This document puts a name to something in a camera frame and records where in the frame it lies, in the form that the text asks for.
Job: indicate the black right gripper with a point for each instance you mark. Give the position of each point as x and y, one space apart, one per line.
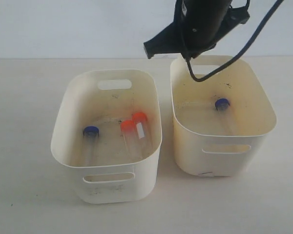
197 27

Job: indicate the blue-capped tube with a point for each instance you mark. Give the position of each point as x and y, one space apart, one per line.
225 115
90 138

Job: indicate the orange-capped tube with label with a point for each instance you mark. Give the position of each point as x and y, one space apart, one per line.
143 131

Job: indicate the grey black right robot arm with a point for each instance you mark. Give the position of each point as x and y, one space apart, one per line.
197 27

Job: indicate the cream plastic bin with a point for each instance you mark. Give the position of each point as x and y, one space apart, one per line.
104 99
202 147

